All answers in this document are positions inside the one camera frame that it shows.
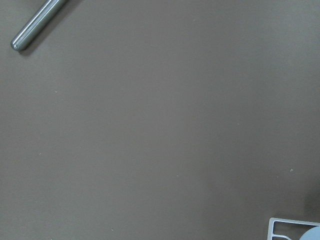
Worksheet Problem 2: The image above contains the white wire cup rack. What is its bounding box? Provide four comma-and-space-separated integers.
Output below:
267, 217, 320, 240

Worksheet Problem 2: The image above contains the metal tube with black cap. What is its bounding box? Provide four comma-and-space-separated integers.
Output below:
10, 0, 68, 52

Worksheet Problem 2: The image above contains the light blue cup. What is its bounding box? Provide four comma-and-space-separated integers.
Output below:
300, 226, 320, 240

